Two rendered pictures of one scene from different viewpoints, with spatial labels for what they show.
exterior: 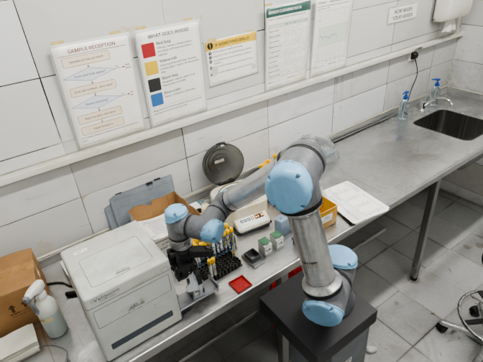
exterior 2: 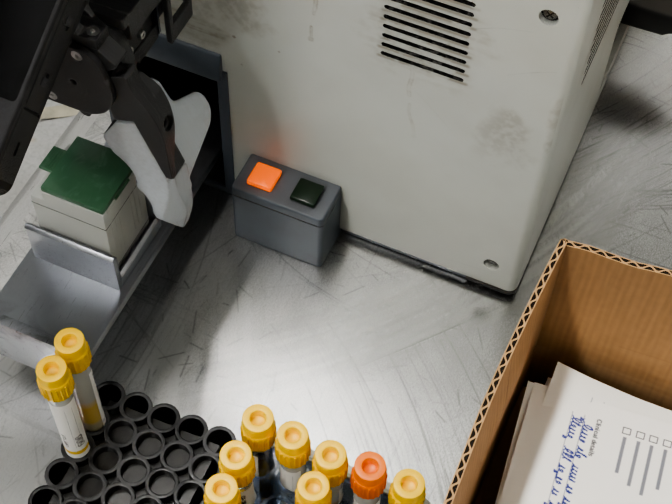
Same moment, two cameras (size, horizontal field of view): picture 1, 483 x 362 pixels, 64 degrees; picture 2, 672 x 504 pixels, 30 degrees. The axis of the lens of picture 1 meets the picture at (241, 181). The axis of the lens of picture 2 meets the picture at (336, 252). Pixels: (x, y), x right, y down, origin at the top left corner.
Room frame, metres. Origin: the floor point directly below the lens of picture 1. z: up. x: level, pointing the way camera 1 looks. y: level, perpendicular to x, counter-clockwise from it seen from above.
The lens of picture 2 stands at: (1.44, 0.08, 1.52)
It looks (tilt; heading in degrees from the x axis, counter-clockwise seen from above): 56 degrees down; 145
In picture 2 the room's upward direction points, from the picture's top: 3 degrees clockwise
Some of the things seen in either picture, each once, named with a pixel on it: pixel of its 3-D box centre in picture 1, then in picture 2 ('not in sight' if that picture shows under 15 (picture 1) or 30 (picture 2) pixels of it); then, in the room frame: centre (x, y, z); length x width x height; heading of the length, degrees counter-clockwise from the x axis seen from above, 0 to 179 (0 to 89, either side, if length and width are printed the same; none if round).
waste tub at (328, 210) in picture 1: (316, 212); not in sight; (1.45, -0.34, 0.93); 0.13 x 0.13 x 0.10; 31
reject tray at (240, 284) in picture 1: (240, 284); not in sight; (1.09, 0.04, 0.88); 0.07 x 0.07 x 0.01; 33
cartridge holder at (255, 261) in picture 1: (252, 256); not in sight; (1.22, -0.02, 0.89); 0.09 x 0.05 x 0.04; 36
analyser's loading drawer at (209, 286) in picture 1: (190, 294); (116, 206); (1.01, 0.22, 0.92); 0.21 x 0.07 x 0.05; 123
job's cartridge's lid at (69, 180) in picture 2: not in sight; (84, 173); (1.03, 0.20, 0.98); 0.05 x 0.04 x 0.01; 33
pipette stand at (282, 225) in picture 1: (285, 224); not in sight; (1.38, -0.18, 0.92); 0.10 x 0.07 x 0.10; 130
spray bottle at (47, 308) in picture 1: (45, 310); not in sight; (0.92, 0.70, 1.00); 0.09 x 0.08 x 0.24; 33
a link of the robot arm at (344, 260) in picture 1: (336, 268); not in sight; (0.90, -0.28, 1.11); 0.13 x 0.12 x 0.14; 153
